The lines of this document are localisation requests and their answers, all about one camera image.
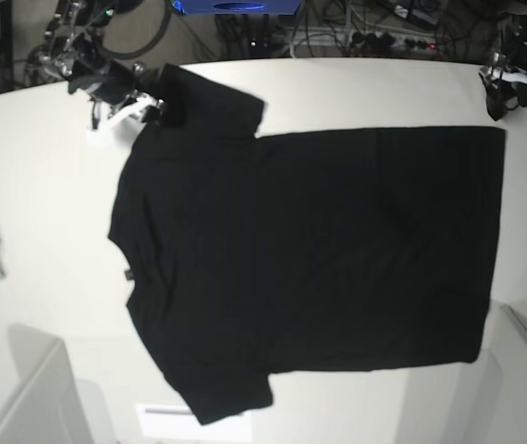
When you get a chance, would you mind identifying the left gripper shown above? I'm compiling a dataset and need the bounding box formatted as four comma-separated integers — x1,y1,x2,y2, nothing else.
479,30,527,121

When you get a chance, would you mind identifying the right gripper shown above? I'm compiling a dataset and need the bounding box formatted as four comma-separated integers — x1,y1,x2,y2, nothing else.
38,36,187,125

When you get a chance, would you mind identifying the black T-shirt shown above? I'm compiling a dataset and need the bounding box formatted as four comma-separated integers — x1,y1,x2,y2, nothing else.
109,65,506,425

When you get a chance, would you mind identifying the blue device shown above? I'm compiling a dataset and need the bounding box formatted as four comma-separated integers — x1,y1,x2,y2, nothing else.
172,0,301,15

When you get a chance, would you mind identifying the grey partition panel right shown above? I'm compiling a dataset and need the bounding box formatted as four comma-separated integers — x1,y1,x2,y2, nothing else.
442,305,527,443

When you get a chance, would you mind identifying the grey partition panel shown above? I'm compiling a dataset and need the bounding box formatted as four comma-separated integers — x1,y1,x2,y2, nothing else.
0,324,117,443
442,305,527,443

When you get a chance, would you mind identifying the white paper label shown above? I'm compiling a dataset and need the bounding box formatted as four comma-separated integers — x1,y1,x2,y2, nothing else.
136,404,252,443

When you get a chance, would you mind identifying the grey partition panel left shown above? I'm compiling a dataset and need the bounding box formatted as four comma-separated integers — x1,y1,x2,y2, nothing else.
0,324,117,443

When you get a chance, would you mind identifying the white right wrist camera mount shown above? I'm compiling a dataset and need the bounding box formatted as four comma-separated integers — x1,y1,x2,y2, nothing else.
86,92,166,148

